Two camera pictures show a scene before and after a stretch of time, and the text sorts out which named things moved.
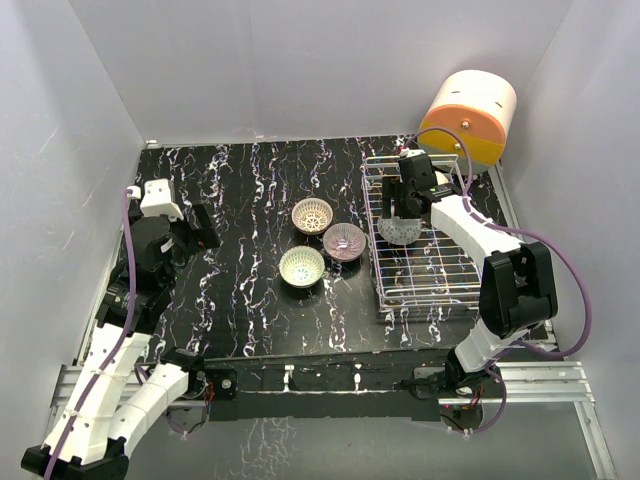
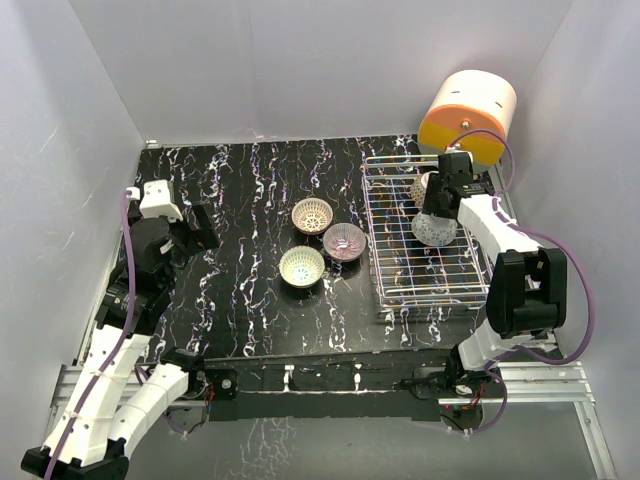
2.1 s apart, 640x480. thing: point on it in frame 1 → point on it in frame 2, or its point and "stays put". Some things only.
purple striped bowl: [344, 242] stays put
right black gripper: [398, 187] → [434, 186]
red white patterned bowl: [400, 231] → [434, 230]
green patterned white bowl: [302, 266] stays put
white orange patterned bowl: [312, 215] stays put
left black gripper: [207, 235] stays put
